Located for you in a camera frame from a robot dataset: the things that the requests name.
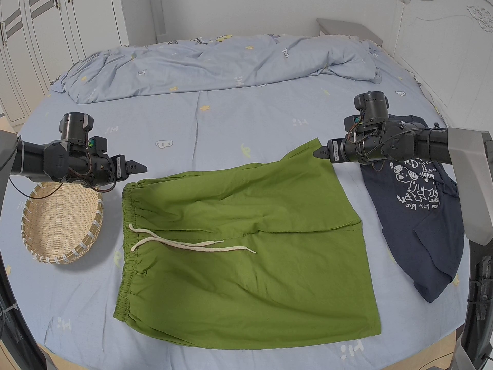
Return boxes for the bed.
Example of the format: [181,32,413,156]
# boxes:
[0,0,493,370]

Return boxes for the dark blue printed T-shirt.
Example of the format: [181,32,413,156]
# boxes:
[360,114,465,303]

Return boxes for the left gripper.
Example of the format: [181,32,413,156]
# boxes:
[92,153,148,187]

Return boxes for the pale blue quilt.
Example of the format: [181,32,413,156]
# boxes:
[50,33,383,105]

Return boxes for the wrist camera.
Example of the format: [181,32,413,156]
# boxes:
[89,136,109,159]
[344,114,365,140]

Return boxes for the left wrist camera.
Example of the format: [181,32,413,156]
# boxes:
[89,136,109,159]

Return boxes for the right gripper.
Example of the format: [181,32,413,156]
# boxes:
[312,138,365,164]

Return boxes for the grey bedside table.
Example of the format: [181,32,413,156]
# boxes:
[316,18,384,47]

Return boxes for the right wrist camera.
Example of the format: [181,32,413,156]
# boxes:
[344,114,365,140]

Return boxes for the white wardrobe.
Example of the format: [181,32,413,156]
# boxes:
[0,0,129,134]

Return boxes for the green shorts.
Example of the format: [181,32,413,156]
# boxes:
[113,137,382,350]

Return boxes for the round woven basket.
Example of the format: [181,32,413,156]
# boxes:
[21,181,105,264]

